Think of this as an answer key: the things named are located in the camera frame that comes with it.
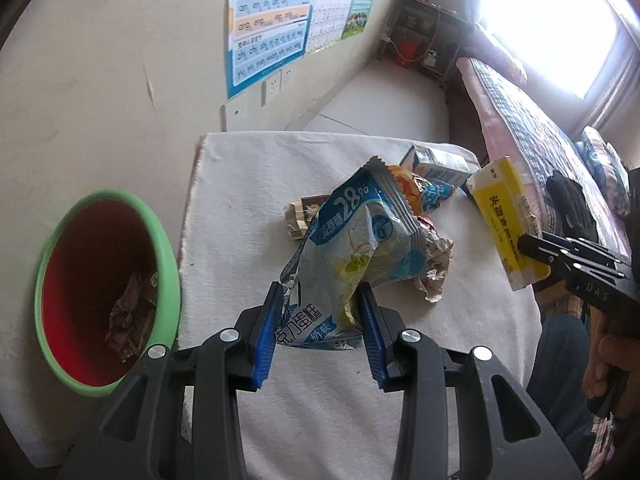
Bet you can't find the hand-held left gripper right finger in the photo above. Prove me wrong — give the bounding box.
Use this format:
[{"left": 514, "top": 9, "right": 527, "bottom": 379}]
[{"left": 357, "top": 281, "right": 583, "bottom": 480}]

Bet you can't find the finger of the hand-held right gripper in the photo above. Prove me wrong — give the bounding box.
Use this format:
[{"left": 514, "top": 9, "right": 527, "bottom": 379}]
[
  {"left": 517, "top": 234, "right": 581, "bottom": 281},
  {"left": 542, "top": 231, "right": 632, "bottom": 267}
]

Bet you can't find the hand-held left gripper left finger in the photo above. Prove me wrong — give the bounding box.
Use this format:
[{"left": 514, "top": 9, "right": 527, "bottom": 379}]
[{"left": 60, "top": 281, "right": 282, "bottom": 480}]

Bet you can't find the yellow box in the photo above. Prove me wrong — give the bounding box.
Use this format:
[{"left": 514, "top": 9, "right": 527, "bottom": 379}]
[{"left": 470, "top": 156, "right": 551, "bottom": 291}]

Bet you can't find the small blue wrapper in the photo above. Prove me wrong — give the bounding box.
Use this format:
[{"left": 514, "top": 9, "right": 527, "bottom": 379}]
[{"left": 417, "top": 180, "right": 457, "bottom": 213}]

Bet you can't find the blue white snack bag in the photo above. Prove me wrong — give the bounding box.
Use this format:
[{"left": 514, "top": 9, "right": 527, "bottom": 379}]
[{"left": 277, "top": 156, "right": 426, "bottom": 351}]

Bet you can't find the white blue milk carton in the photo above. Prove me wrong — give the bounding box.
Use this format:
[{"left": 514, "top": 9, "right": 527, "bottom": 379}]
[{"left": 399, "top": 144, "right": 478, "bottom": 186}]

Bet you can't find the brown paper box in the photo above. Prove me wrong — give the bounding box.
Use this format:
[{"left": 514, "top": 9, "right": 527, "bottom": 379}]
[{"left": 285, "top": 195, "right": 331, "bottom": 241}]

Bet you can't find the green printed paper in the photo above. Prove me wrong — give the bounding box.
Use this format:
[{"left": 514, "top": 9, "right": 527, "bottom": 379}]
[{"left": 105, "top": 295, "right": 157, "bottom": 361}]

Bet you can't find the pale pink paper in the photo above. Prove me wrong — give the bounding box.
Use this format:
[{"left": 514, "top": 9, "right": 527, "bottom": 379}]
[{"left": 122, "top": 272, "right": 146, "bottom": 306}]

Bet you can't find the orange wrapper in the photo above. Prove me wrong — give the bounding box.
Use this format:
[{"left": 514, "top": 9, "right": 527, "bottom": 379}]
[{"left": 387, "top": 164, "right": 431, "bottom": 196}]

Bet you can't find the green and red basin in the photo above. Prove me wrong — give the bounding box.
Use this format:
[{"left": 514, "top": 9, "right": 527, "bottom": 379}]
[{"left": 34, "top": 189, "right": 182, "bottom": 398}]

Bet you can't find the person's right hand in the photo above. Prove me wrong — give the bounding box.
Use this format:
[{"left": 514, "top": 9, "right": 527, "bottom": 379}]
[{"left": 582, "top": 310, "right": 640, "bottom": 418}]

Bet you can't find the black clothing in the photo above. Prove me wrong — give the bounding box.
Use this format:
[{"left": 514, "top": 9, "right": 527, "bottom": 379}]
[{"left": 545, "top": 170, "right": 601, "bottom": 243}]

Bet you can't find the person's blue jeans leg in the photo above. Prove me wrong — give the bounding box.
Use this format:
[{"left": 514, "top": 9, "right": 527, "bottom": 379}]
[{"left": 527, "top": 315, "right": 608, "bottom": 466}]

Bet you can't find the blue floral pillow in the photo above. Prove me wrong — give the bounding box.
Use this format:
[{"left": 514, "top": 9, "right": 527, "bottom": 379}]
[{"left": 580, "top": 126, "right": 632, "bottom": 216}]

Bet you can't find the bed with plaid quilt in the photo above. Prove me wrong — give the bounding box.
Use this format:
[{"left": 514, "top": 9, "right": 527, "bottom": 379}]
[{"left": 470, "top": 57, "right": 633, "bottom": 256}]

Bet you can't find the white table cloth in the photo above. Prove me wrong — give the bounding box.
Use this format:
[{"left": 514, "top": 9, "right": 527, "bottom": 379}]
[{"left": 177, "top": 131, "right": 543, "bottom": 480}]

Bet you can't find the pink bed sheet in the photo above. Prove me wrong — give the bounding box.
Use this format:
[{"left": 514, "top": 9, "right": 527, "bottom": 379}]
[{"left": 456, "top": 57, "right": 493, "bottom": 161}]

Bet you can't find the pink pillow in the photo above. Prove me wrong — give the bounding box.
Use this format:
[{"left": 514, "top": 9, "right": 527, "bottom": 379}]
[{"left": 470, "top": 22, "right": 528, "bottom": 86}]

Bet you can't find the bright window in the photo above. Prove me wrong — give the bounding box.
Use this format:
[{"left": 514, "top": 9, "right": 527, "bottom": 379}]
[{"left": 477, "top": 0, "right": 621, "bottom": 100}]

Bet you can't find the black metal desk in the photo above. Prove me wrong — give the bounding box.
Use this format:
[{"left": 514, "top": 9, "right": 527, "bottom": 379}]
[{"left": 377, "top": 0, "right": 473, "bottom": 86}]

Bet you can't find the green chart wall poster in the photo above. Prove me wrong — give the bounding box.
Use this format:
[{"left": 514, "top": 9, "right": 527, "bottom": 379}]
[{"left": 341, "top": 0, "right": 386, "bottom": 41}]

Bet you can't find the blue letter wall poster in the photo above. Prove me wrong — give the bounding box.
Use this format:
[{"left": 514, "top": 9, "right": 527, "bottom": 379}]
[{"left": 226, "top": 0, "right": 321, "bottom": 100}]

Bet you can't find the white chart wall poster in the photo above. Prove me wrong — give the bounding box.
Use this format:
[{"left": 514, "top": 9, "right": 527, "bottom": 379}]
[{"left": 305, "top": 0, "right": 366, "bottom": 55}]

